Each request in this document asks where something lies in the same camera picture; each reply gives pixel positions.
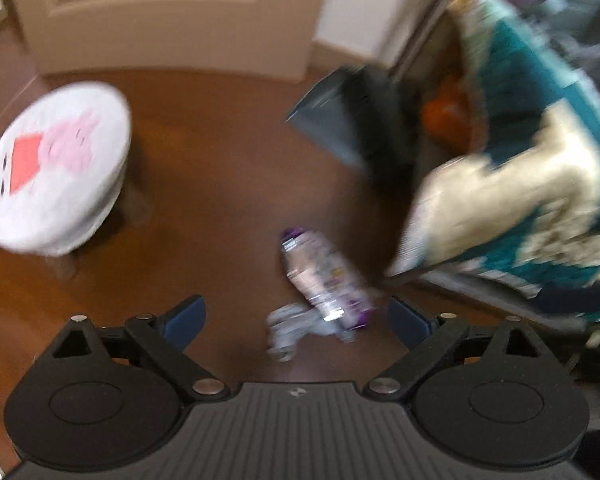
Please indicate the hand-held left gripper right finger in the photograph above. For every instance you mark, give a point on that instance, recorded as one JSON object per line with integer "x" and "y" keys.
{"x": 408, "y": 321}

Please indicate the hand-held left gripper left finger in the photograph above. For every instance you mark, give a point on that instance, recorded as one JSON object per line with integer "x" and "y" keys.
{"x": 185, "y": 318}

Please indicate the purple snack wrapper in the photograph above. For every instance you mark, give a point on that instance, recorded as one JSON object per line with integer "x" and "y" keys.
{"x": 325, "y": 280}

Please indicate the teal zigzag blanket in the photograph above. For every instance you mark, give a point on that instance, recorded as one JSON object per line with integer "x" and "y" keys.
{"x": 530, "y": 170}

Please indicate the round stool with pig print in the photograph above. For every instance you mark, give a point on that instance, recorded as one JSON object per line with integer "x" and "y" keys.
{"x": 55, "y": 165}

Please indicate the dark grey bin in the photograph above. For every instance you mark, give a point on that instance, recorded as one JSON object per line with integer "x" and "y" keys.
{"x": 355, "y": 120}

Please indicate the orange object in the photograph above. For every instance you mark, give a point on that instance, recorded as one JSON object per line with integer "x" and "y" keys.
{"x": 447, "y": 112}

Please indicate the beige door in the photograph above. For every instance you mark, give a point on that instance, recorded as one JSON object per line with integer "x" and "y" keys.
{"x": 170, "y": 10}

